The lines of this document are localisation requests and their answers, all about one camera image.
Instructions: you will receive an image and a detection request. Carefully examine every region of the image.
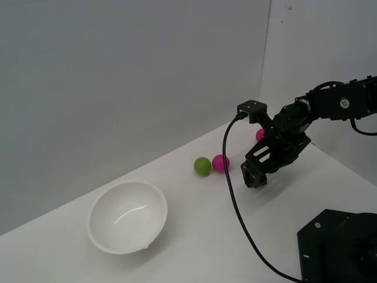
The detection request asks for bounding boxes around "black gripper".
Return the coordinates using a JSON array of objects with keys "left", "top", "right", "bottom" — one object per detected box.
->
[{"left": 240, "top": 101, "right": 312, "bottom": 187}]

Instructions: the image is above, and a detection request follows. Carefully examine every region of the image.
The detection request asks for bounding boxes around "small black box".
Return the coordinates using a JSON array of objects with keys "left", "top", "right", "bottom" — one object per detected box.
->
[{"left": 249, "top": 174, "right": 268, "bottom": 190}]

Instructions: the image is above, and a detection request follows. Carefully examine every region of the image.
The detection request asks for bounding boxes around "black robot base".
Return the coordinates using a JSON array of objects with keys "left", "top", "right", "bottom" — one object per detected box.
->
[{"left": 296, "top": 208, "right": 377, "bottom": 283}]

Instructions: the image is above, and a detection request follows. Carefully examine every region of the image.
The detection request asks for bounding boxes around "white bowl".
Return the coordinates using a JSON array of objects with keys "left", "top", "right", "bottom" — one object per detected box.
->
[{"left": 87, "top": 180, "right": 168, "bottom": 255}]

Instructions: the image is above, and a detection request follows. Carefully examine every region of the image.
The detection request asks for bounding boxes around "green ball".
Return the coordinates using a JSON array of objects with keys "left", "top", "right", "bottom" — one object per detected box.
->
[{"left": 193, "top": 157, "right": 212, "bottom": 177}]

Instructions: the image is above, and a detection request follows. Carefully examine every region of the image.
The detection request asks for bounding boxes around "black camera cable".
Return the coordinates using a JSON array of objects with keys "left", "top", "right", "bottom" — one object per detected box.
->
[{"left": 222, "top": 111, "right": 303, "bottom": 283}]

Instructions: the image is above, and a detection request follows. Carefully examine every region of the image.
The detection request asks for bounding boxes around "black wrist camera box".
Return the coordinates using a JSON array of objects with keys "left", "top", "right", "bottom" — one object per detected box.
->
[{"left": 236, "top": 100, "right": 275, "bottom": 130}]

